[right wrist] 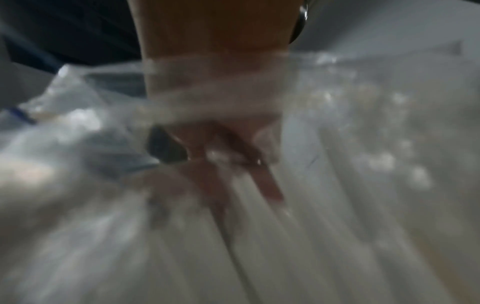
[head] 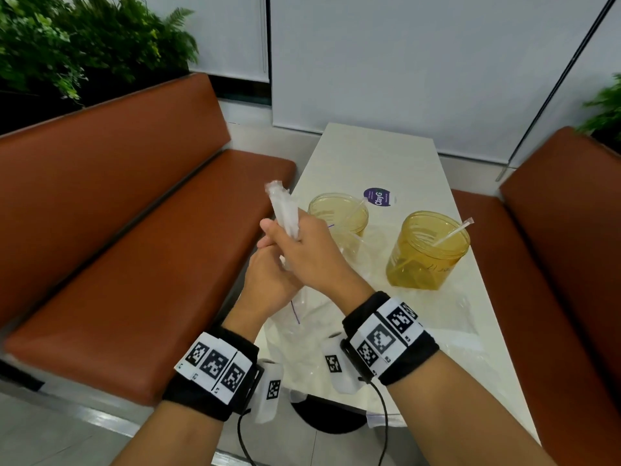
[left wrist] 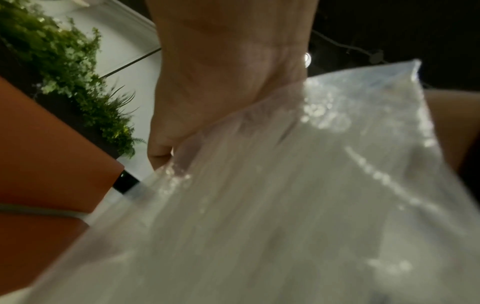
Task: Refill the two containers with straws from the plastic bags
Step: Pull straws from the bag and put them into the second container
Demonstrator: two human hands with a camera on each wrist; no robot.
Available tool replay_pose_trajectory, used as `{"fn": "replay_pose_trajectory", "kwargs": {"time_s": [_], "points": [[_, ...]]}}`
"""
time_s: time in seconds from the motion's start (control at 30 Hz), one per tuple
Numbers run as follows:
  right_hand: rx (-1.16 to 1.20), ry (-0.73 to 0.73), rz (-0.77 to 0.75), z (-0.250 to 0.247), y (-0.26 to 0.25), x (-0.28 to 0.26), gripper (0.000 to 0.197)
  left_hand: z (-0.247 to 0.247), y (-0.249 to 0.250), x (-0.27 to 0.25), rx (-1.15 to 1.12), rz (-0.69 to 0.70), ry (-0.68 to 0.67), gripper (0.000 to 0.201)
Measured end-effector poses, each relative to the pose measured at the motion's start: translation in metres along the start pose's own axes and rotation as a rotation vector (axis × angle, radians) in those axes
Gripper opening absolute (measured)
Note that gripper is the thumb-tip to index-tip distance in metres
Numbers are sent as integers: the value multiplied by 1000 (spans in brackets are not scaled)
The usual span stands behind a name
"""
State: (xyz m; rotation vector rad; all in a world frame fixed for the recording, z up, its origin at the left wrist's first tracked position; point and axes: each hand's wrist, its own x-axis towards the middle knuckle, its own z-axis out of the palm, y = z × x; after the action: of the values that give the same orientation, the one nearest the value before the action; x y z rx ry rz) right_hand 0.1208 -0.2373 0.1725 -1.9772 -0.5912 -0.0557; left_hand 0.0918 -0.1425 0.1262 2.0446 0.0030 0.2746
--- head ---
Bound person's right hand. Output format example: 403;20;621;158
257;208;375;315

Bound person's left hand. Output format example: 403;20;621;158
235;245;305;331

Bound yellow plastic jar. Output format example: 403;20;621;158
308;192;371;248
386;210;472;291

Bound bundle of white straws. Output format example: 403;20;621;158
265;180;301;272

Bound clear zip plastic bag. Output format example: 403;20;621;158
259;223;384;399

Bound person's right forearm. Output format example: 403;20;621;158
334;281;559;466

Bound clear plastic bag white label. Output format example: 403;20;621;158
364;285;494;428

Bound round purple sticker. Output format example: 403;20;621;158
363;187;397;208

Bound black marker wristband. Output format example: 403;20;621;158
162;326;261;423
342;291;440;386

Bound black table base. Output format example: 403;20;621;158
290;400;369;435

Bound orange leather bench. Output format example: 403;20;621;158
0;72;297;407
451;126;621;466

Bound white roller blind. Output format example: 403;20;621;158
140;0;270;84

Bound thin black window bar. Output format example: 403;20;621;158
496;0;620;183

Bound black planter box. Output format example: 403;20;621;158
0;67;190;137

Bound green fern plants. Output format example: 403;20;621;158
577;74;621;141
0;0;200;100

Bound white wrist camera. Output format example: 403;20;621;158
320;332;365;395
250;359;285;425

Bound black camera cable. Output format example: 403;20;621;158
236;407;258;466
358;378;391;466

